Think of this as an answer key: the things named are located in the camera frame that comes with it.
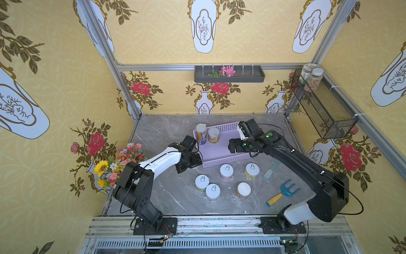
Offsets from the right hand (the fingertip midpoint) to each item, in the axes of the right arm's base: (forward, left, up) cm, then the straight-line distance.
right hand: (239, 143), depth 83 cm
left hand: (-6, +27, -14) cm, 31 cm away
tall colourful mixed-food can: (+10, +21, -6) cm, 24 cm away
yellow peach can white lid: (+13, +13, -11) cm, 22 cm away
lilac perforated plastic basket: (+3, +13, -16) cm, 21 cm away
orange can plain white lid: (-20, -2, -11) cm, 23 cm away
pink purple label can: (-21, +13, -13) cm, 28 cm away
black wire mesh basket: (+14, -46, +10) cm, 49 cm away
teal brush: (-8, -18, -18) cm, 27 cm away
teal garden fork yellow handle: (-18, -25, -18) cm, 36 cm away
